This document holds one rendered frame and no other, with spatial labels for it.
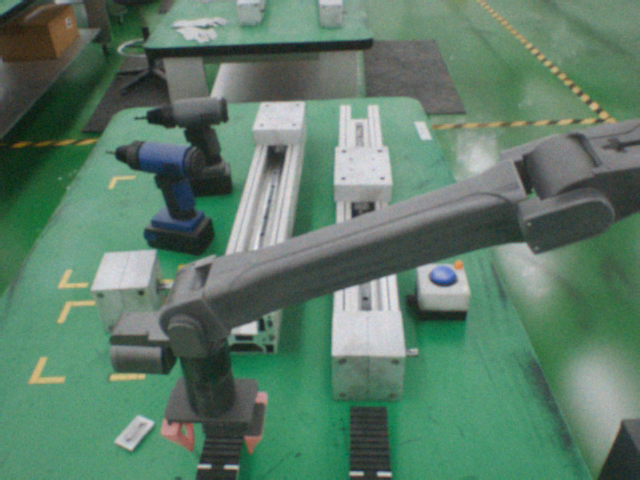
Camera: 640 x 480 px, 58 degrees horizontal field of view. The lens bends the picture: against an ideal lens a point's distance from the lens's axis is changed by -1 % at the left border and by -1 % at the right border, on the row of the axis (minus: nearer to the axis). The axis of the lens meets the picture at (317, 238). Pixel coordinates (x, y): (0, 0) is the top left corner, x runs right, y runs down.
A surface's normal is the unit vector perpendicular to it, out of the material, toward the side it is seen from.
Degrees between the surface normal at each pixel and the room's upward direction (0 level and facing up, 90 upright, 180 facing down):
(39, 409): 0
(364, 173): 0
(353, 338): 0
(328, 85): 90
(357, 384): 90
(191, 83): 90
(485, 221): 92
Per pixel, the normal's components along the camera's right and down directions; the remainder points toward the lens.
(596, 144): -0.23, -0.79
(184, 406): -0.02, -0.82
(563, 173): -0.54, -0.70
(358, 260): -0.09, 0.56
